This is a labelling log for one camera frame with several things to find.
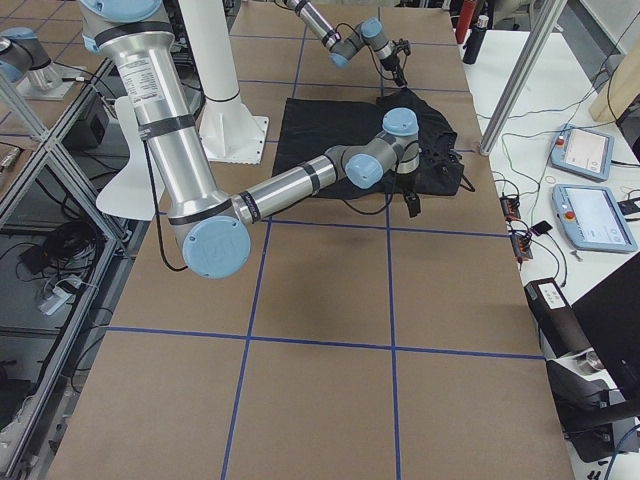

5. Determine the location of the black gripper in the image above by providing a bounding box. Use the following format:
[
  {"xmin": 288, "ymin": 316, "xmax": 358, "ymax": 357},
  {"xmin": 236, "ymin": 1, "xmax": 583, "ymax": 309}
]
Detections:
[
  {"xmin": 402, "ymin": 175, "xmax": 421, "ymax": 217},
  {"xmin": 383, "ymin": 39, "xmax": 411, "ymax": 86}
]

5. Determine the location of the black graphic t-shirt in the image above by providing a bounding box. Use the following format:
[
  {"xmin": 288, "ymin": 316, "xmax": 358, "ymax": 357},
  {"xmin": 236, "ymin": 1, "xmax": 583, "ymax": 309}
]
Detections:
[{"xmin": 270, "ymin": 88, "xmax": 476, "ymax": 200}]

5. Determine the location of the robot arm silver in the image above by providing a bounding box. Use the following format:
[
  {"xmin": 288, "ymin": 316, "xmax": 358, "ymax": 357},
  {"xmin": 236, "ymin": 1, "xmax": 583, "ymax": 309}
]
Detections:
[
  {"xmin": 80, "ymin": 1, "xmax": 419, "ymax": 279},
  {"xmin": 284, "ymin": 0, "xmax": 411, "ymax": 88}
]

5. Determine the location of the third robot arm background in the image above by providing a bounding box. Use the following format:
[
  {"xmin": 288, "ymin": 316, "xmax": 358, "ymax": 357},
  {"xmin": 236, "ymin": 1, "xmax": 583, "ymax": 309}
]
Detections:
[{"xmin": 1, "ymin": 27, "xmax": 74, "ymax": 101}]

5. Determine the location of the black water bottle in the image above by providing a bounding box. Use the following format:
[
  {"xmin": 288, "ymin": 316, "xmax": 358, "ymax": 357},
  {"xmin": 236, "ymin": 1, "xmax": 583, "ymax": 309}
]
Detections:
[{"xmin": 462, "ymin": 15, "xmax": 489, "ymax": 65}]

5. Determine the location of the red bottle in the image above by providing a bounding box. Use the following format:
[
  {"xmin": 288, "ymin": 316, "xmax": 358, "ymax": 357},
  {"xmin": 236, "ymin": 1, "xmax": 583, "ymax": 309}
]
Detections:
[{"xmin": 455, "ymin": 0, "xmax": 476, "ymax": 45}]

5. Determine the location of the orange circuit board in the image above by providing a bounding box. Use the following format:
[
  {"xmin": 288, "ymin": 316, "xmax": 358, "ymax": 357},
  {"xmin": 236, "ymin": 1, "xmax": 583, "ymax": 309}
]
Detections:
[{"xmin": 499, "ymin": 195, "xmax": 533, "ymax": 265}]

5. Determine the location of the upper teach pendant tablet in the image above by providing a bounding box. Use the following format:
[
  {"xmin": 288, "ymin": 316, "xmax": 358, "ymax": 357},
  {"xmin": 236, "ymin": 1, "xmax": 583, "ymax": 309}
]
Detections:
[{"xmin": 550, "ymin": 124, "xmax": 614, "ymax": 182}]

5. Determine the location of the teach pendant tablet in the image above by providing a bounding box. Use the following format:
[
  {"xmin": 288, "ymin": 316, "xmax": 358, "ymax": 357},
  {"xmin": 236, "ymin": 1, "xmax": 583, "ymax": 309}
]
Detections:
[
  {"xmin": 550, "ymin": 124, "xmax": 614, "ymax": 182},
  {"xmin": 552, "ymin": 184, "xmax": 638, "ymax": 253}
]

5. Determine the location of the lower teach pendant tablet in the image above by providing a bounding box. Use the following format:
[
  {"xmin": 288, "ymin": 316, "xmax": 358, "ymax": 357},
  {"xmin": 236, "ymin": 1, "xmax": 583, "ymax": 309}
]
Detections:
[{"xmin": 552, "ymin": 184, "xmax": 638, "ymax": 253}]

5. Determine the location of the black box with label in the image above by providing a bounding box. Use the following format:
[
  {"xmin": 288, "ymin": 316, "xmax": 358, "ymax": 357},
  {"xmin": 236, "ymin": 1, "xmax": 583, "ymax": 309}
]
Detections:
[{"xmin": 524, "ymin": 278, "xmax": 591, "ymax": 357}]

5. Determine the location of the black monitor stand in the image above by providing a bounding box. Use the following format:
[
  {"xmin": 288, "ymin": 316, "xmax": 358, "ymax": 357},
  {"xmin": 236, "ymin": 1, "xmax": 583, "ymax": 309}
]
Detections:
[{"xmin": 546, "ymin": 256, "xmax": 639, "ymax": 462}]

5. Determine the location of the white plastic chair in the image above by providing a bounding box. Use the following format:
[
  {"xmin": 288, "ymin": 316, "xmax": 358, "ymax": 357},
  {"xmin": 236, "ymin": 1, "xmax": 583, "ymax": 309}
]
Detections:
[{"xmin": 96, "ymin": 96, "xmax": 155, "ymax": 221}]

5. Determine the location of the white power strip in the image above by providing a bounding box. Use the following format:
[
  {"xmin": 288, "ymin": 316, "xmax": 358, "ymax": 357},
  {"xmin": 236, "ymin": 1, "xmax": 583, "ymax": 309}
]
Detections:
[{"xmin": 38, "ymin": 276, "xmax": 81, "ymax": 316}]

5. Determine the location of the aluminium frame post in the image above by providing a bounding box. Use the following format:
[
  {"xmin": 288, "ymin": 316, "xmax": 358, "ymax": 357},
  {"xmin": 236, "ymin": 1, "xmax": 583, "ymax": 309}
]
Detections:
[{"xmin": 479, "ymin": 0, "xmax": 567, "ymax": 156}]

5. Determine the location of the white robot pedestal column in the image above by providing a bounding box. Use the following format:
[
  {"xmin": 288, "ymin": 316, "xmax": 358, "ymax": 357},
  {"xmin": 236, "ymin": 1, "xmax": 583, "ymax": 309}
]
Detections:
[{"xmin": 179, "ymin": 0, "xmax": 269, "ymax": 164}]

